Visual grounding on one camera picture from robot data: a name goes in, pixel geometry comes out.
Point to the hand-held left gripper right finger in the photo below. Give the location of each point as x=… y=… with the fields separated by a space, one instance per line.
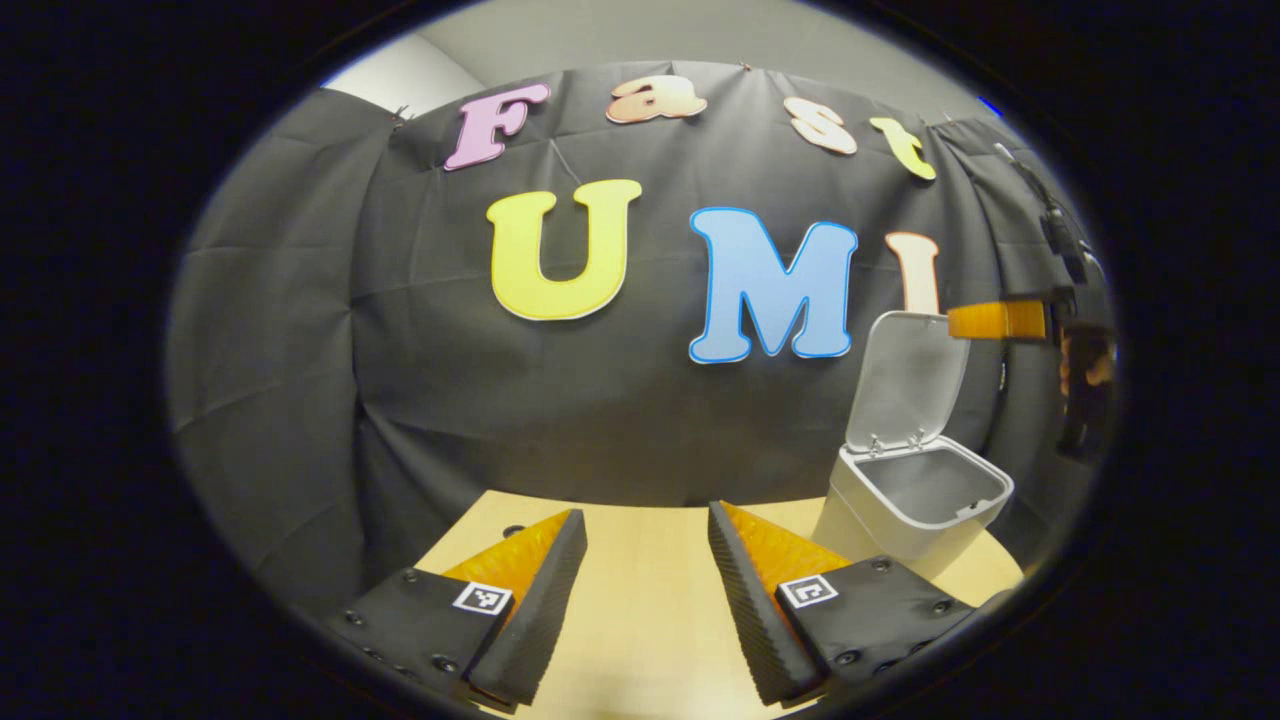
x=755 y=620

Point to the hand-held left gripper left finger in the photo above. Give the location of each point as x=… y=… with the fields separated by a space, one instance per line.
x=540 y=620

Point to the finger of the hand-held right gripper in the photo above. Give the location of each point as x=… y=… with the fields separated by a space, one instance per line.
x=1000 y=320

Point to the white desktop garbage bin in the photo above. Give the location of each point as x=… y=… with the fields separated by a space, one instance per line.
x=905 y=385

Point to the wooden desktop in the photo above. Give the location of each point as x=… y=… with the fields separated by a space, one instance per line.
x=650 y=600

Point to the black backdrop cloth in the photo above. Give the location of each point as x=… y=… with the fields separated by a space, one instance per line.
x=450 y=400

